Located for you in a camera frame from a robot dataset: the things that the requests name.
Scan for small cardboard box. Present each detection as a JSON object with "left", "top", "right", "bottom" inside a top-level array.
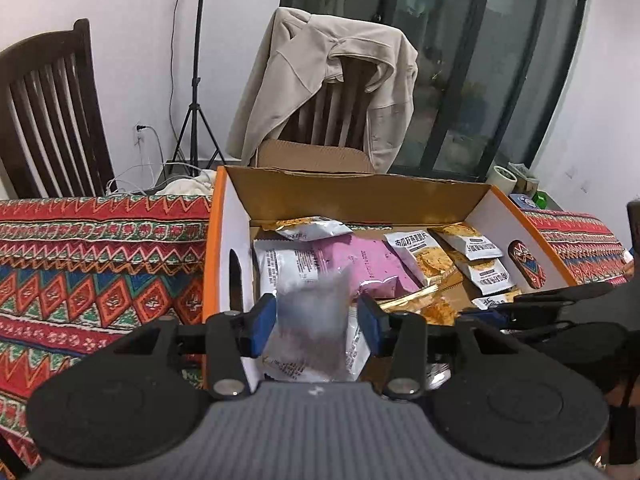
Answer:
[{"left": 507, "top": 162, "right": 541, "bottom": 193}]

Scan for wooden chair with jacket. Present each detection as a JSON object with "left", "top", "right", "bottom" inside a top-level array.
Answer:
[{"left": 277, "top": 57, "right": 373, "bottom": 148}]

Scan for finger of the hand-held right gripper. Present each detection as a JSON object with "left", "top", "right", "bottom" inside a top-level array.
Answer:
[
  {"left": 515, "top": 282, "right": 614, "bottom": 306},
  {"left": 460, "top": 310, "right": 571, "bottom": 338}
]

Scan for dark wooden chair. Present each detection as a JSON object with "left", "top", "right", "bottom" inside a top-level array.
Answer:
[{"left": 0, "top": 18, "right": 118, "bottom": 201}]

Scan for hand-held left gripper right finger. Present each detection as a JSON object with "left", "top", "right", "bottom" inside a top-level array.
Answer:
[{"left": 357, "top": 292, "right": 538, "bottom": 401}]

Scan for white cables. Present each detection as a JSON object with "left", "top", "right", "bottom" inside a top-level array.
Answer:
[{"left": 107, "top": 127, "right": 211, "bottom": 196}]

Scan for pile of assorted packets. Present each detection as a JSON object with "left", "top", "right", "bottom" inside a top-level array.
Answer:
[{"left": 252, "top": 216, "right": 523, "bottom": 386}]

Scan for white cloth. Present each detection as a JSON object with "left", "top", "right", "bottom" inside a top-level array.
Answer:
[{"left": 160, "top": 170, "right": 218, "bottom": 196}]

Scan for red patterned tablecloth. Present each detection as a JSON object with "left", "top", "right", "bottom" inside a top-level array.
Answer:
[{"left": 0, "top": 195, "right": 640, "bottom": 480}]

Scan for beige jacket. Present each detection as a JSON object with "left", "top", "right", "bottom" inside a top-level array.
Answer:
[{"left": 226, "top": 7, "right": 420, "bottom": 173}]

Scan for grey snack packet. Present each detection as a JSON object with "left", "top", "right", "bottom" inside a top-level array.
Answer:
[{"left": 275, "top": 265, "right": 353, "bottom": 376}]

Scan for orange cardboard box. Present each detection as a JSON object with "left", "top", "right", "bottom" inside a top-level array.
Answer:
[{"left": 202, "top": 139, "right": 581, "bottom": 396}]

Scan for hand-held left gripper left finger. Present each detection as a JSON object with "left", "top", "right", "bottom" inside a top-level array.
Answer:
[{"left": 102, "top": 292, "right": 278, "bottom": 401}]

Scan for white tape roll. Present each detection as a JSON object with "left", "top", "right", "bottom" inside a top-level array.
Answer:
[{"left": 492, "top": 165, "right": 518, "bottom": 193}]

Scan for black light cable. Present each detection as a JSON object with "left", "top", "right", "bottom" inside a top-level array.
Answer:
[{"left": 169, "top": 0, "right": 188, "bottom": 161}]

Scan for black sliding glass door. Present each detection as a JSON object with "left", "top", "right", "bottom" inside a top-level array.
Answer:
[{"left": 280, "top": 0, "right": 601, "bottom": 183}]

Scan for black tripod stand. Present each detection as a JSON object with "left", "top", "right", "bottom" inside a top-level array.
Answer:
[{"left": 167, "top": 0, "right": 228, "bottom": 176}]

